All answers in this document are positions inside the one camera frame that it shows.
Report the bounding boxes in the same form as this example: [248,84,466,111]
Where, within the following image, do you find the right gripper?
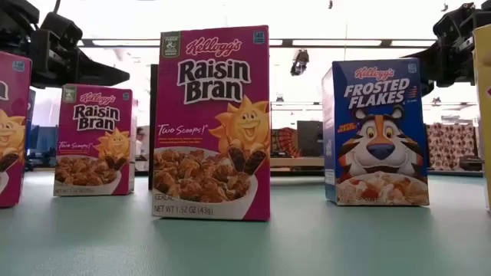
[402,36,475,97]

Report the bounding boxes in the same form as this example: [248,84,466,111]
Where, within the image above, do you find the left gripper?
[29,29,131,88]

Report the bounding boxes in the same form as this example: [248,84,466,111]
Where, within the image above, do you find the Raisin Bran cereal box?
[0,51,32,209]
[52,83,138,197]
[151,25,272,222]

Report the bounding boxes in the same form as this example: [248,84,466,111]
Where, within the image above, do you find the Corn Pops cereal box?
[472,23,491,212]

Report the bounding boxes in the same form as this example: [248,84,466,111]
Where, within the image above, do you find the brown white patterned cloth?
[425,122,479,172]

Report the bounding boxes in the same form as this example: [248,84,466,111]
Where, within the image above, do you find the blue partition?
[30,125,58,154]

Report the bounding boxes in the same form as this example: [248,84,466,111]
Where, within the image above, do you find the black bag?
[459,155,483,173]

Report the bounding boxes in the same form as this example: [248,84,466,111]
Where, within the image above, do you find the black monitor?
[297,120,324,158]

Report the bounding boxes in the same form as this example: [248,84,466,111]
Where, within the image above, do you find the orange patterned cloth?
[271,127,298,158]

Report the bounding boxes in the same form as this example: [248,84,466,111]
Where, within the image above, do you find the teal table mat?
[0,170,491,276]

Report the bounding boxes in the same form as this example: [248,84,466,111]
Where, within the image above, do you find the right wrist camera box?
[433,11,475,39]

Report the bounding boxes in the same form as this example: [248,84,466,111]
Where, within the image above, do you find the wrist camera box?
[433,11,475,39]
[40,11,84,51]

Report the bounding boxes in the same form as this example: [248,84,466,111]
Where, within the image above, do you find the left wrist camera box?
[40,11,84,51]

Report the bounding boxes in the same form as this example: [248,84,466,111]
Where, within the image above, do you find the black hanging camera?
[290,48,310,77]

